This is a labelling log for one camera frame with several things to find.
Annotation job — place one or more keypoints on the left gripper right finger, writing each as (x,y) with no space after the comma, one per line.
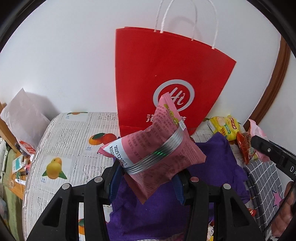
(180,185)

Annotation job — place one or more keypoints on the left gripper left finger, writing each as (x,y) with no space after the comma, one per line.
(116,175)

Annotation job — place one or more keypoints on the pink silver-striped snack packet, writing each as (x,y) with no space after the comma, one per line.
(153,156)

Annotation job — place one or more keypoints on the pink peach snack packet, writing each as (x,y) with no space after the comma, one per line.
(255,130)

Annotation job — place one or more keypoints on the person's right hand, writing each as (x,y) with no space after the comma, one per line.
(285,216)

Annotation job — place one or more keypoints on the grey checked star cloth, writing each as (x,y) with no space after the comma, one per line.
(265,190)

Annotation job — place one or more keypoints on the purple fleece tray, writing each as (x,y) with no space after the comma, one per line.
(162,216)

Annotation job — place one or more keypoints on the orange chips bag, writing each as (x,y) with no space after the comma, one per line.
(244,144)

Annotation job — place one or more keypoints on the fruit print tablecloth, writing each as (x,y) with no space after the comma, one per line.
(64,155)

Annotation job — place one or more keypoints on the yellow chips bag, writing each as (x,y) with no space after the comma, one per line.
(227,126)

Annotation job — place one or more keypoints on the white plastic bag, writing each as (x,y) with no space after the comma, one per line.
(25,121)

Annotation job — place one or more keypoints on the wooden chair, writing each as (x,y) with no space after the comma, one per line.
(8,136)

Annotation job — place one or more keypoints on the red paper shopping bag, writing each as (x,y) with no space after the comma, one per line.
(151,62)

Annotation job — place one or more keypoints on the brown door frame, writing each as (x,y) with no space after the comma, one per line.
(275,82)

